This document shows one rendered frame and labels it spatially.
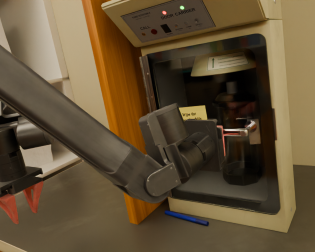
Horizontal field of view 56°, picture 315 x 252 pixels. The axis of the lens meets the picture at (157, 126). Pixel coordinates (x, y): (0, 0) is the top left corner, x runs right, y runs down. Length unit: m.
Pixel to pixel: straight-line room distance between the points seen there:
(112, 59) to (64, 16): 0.90
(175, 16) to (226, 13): 0.10
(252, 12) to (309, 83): 0.52
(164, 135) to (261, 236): 0.39
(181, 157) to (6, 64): 0.28
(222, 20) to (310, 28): 0.48
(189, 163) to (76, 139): 0.18
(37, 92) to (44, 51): 1.38
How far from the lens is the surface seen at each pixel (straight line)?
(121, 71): 0.79
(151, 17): 0.66
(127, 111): 0.79
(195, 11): 0.62
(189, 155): 0.48
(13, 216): 0.71
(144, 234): 0.82
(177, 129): 0.47
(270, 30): 0.64
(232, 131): 0.63
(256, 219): 0.78
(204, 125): 0.55
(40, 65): 1.85
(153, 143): 0.46
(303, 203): 0.89
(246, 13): 0.61
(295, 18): 1.07
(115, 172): 0.42
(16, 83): 0.42
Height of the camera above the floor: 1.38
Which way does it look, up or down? 13 degrees down
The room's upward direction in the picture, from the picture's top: 10 degrees counter-clockwise
